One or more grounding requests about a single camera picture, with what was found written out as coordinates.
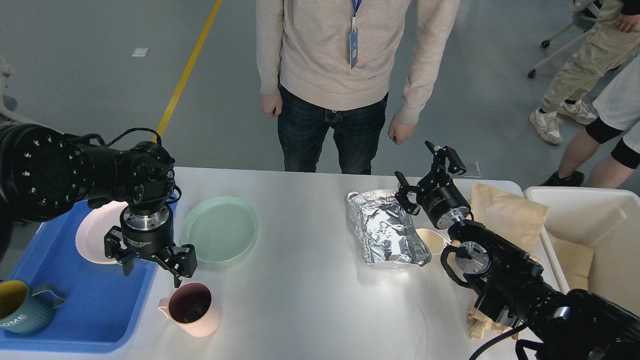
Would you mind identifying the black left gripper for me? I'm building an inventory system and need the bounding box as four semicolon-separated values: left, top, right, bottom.
103;203;198;289

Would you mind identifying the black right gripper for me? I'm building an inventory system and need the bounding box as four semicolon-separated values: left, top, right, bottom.
394;140;471;230

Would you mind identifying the pink ribbed mug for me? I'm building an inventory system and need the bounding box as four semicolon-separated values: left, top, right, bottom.
157;281;222;338

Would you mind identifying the green plate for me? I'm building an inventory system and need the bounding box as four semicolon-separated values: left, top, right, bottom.
180;196;259;264

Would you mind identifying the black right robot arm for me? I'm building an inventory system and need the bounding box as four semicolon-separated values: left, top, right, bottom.
395;141;640;360

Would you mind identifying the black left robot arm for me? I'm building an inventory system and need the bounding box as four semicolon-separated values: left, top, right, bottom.
0;124;198;288

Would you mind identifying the small cream cup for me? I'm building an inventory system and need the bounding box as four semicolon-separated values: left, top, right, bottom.
416;228;451;256

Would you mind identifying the pink plate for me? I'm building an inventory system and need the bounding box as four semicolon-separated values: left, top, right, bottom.
75;202;128;265

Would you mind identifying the crumpled aluminium foil bag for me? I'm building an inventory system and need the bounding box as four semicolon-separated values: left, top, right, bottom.
346;189;433;267

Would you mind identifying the blue plastic tray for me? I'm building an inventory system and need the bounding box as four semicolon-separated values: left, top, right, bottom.
0;202;160;360

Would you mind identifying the brown paper bag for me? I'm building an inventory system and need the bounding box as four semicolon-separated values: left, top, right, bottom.
470;181;550;255

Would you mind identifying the blue mug yellow inside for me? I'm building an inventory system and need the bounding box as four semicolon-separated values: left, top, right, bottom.
0;279;67;335

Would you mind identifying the crumpled brown paper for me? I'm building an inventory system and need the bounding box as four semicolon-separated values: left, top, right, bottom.
467;292;512;340

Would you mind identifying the person in beige sweater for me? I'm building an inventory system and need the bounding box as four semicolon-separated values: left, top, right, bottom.
256;0;461;175

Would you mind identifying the brown paper in bin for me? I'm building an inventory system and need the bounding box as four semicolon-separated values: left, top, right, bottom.
547;233;595;290

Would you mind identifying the white plastic bin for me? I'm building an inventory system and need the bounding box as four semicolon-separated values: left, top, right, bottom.
524;186;640;314

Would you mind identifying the person in khaki trousers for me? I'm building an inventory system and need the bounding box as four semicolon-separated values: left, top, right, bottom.
529;0;640;145

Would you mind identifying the person in black shorts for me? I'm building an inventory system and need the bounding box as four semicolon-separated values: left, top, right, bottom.
542;57;640;189

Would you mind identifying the white chair base left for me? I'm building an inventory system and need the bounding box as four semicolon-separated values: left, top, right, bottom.
0;55;33;126

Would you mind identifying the white office chair base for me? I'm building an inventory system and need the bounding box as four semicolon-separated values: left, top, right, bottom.
526;0;603;79

